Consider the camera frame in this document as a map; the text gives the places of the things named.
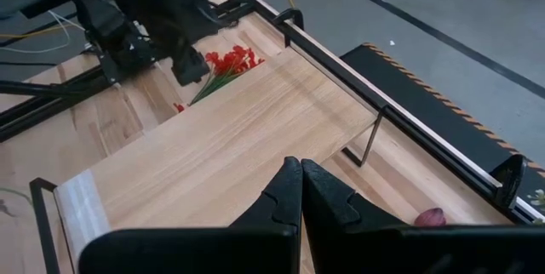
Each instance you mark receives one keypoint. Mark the large red flower bunch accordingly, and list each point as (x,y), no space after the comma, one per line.
(232,63)

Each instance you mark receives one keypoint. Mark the black table clamp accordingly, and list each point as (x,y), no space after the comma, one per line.
(508,180)
(291,15)

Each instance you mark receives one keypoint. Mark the black metal table frame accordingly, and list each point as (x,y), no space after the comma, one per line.
(336,70)

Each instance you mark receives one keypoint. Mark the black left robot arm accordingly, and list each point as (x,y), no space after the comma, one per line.
(102,18)

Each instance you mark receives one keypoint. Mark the dark red tulip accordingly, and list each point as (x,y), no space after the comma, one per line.
(430,218)

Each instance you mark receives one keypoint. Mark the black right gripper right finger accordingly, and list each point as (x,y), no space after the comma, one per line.
(349,244)

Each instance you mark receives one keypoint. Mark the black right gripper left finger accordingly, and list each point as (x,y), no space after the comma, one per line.
(255,244)

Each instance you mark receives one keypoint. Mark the potted green white-flowered plant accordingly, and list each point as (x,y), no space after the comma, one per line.
(537,199)

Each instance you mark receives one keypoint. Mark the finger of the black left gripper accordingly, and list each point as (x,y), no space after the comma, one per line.
(191,69)

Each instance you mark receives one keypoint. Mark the small red flower bunch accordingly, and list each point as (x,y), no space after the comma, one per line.
(179,107)

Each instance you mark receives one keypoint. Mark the black hazard-striped floor mat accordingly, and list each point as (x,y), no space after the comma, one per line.
(426,87)

